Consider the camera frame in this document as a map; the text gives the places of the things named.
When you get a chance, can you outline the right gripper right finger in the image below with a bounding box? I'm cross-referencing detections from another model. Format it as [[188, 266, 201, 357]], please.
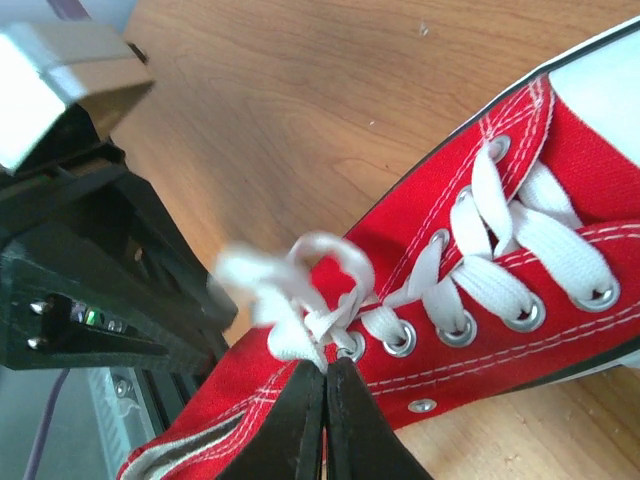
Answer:
[[326, 358, 431, 480]]

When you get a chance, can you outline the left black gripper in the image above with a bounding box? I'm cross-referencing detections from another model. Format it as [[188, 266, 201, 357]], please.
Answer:
[[1, 107, 238, 370]]

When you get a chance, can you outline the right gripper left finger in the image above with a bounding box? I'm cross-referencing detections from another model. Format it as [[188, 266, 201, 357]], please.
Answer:
[[218, 361, 325, 480]]

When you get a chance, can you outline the red canvas sneaker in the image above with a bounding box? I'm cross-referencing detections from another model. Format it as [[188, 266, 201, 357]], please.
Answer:
[[119, 18, 639, 479]]

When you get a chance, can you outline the white shoelace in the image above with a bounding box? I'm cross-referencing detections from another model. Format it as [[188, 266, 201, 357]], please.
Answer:
[[210, 135, 621, 371]]

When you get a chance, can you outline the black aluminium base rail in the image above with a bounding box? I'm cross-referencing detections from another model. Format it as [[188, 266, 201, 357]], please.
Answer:
[[134, 368, 205, 435]]

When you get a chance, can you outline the light blue slotted cable duct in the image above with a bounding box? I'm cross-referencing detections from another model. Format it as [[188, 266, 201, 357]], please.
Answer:
[[86, 368, 139, 479]]

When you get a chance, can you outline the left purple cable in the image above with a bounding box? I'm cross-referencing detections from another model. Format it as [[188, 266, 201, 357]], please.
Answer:
[[23, 367, 69, 480]]

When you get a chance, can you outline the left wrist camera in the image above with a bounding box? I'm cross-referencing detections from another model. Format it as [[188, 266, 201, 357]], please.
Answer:
[[1, 21, 154, 176]]

